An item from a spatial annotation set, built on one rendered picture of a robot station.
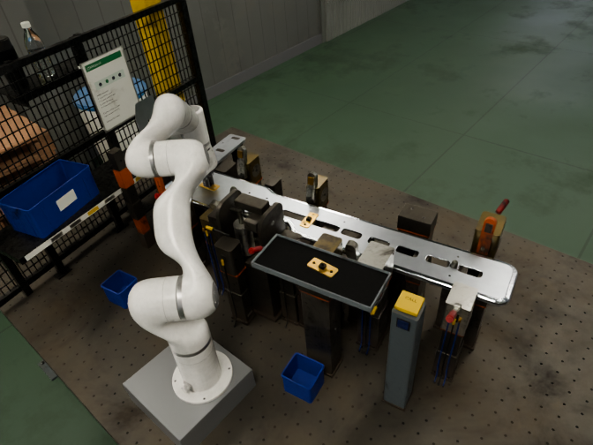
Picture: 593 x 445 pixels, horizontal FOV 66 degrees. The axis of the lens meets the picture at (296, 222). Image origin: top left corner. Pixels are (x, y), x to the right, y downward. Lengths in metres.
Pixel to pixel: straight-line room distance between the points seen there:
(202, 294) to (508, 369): 1.03
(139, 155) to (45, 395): 1.75
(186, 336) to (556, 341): 1.23
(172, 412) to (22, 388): 1.49
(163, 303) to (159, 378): 0.42
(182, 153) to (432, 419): 1.08
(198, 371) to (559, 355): 1.17
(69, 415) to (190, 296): 1.56
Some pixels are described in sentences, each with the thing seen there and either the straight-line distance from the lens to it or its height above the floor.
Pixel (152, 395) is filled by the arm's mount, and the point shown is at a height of 0.80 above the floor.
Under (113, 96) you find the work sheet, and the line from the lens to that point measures 2.22.
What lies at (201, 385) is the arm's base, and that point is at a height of 0.84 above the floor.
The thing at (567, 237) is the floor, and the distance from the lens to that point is 3.40.
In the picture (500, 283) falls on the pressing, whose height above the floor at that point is 1.00.
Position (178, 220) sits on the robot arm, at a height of 1.32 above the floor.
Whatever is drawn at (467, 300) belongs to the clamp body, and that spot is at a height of 1.06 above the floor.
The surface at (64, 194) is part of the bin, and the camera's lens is 1.92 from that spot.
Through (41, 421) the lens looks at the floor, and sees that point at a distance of 2.73.
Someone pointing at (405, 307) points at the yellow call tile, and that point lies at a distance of 1.20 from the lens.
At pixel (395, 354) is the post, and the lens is 1.34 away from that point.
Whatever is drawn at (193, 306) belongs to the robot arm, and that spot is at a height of 1.18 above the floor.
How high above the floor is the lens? 2.08
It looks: 40 degrees down
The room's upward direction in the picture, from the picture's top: 5 degrees counter-clockwise
